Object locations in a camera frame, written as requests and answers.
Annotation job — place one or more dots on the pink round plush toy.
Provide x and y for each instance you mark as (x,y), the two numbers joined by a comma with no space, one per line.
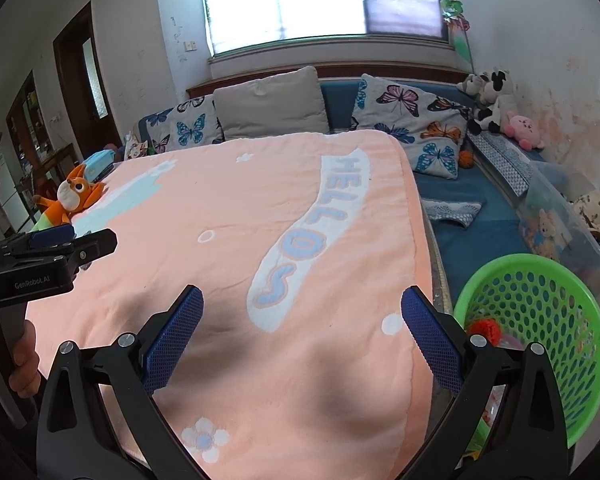
(522,132)

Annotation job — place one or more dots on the white wall switch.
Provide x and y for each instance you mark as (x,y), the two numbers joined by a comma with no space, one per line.
(191,46)

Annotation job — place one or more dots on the window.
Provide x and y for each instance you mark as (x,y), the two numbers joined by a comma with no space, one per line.
(280,5)

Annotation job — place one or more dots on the teal box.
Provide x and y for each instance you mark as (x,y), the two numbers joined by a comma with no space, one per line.
(99,165)

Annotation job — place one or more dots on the grey patterned folded mat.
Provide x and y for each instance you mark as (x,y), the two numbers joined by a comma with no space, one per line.
(505,165)

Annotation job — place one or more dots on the clear plastic storage box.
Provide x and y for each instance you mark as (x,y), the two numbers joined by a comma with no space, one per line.
(545,200)

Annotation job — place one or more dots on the beige cushion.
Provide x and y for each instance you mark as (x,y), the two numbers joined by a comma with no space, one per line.
(270,105)

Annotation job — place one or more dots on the dark wooden side table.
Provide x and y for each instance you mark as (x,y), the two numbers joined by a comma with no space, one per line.
(55,165)

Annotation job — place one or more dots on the peach printed blanket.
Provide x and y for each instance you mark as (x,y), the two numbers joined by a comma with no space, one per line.
(230,210)

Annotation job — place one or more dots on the orange fox plush toy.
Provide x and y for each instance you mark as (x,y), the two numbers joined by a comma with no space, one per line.
(75,195)

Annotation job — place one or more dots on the small orange ball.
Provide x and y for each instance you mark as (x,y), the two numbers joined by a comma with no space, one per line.
(467,159)

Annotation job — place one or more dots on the large butterfly print pillow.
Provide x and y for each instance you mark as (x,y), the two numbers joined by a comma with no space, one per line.
(410,110)

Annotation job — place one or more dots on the small butterfly print pillow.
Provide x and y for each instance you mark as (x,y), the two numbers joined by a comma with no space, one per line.
(192,127)

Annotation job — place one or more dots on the red mesh ball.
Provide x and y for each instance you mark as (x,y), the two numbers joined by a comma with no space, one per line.
(485,330)

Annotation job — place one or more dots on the person's left hand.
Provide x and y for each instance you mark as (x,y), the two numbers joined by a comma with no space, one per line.
(25,360)

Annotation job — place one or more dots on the blue butterfly print pillow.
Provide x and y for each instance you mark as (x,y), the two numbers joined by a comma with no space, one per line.
(157,120)

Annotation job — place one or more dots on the black white cow plush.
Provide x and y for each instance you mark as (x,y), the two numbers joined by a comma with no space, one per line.
(495,117)
(497,85)

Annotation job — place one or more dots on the green plastic basket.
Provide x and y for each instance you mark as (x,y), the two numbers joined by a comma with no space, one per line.
(520,261)

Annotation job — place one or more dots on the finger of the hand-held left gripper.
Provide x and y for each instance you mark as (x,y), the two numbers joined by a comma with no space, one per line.
(97,242)
(52,236)

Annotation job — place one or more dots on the cartoon print pack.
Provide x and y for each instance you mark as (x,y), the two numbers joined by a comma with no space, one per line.
(135,147)

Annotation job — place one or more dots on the colourful pinwheel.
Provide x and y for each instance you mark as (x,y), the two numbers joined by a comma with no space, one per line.
(454,15)

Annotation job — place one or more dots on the grey white plush toy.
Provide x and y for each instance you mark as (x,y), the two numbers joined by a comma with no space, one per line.
(470,85)

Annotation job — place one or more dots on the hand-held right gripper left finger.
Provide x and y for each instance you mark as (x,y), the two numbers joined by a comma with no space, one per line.
(177,340)

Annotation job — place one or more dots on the white fridge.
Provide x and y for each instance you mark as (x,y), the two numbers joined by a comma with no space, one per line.
(10,195)

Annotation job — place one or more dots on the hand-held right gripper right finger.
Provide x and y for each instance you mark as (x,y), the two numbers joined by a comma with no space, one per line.
(430,340)

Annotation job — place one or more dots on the grey patterned cloth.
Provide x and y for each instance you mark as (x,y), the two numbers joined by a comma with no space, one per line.
(452,212)

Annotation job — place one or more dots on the brown wooden cabinet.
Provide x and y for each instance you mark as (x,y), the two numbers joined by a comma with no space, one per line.
(22,120)

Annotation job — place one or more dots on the brown wooden door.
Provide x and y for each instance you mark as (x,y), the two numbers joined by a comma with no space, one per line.
(72,75)

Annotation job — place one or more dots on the blue sofa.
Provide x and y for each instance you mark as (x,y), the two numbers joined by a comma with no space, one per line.
(480,230)

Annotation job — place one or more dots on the cream spotted plush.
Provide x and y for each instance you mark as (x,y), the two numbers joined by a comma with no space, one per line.
(597,210)

